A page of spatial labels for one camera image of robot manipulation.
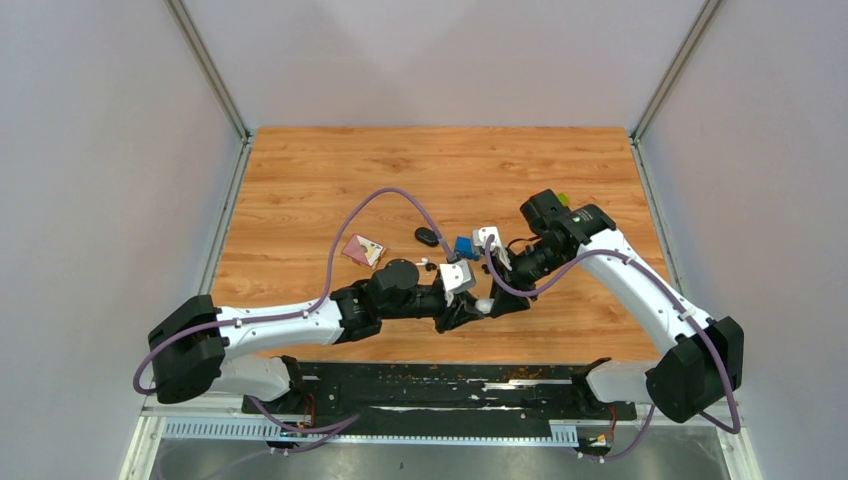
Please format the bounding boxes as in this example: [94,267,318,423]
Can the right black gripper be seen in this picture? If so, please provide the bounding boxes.
[488,239,568,317]

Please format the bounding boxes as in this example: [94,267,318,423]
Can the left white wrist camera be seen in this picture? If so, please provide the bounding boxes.
[439,259,476,295]

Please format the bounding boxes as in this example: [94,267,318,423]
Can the white slotted cable duct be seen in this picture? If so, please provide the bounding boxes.
[162,418,580,446]

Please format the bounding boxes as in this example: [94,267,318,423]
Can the black earbud charging case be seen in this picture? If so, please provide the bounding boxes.
[414,227,440,247]

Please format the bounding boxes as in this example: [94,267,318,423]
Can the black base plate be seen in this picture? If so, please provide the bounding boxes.
[264,362,636,437]

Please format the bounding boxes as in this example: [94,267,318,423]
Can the pink small carton box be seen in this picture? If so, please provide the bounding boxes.
[342,234,386,269]

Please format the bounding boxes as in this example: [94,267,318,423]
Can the blue toy brick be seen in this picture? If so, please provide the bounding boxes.
[453,236,481,261]

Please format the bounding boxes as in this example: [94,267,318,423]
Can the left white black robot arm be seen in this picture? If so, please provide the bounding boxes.
[144,259,493,413]

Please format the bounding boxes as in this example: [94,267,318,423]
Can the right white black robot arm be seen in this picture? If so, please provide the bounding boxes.
[472,190,744,423]

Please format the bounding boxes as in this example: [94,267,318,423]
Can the white earbud charging case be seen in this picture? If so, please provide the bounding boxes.
[474,299,494,315]

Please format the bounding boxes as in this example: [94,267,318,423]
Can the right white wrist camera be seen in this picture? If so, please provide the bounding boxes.
[471,226,512,271]

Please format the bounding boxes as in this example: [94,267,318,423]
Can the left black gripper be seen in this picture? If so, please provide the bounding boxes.
[381,286,486,336]

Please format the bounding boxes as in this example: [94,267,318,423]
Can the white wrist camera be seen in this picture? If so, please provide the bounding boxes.
[471,226,512,271]
[439,259,476,295]

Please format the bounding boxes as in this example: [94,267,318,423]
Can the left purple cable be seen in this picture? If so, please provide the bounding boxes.
[132,188,458,397]

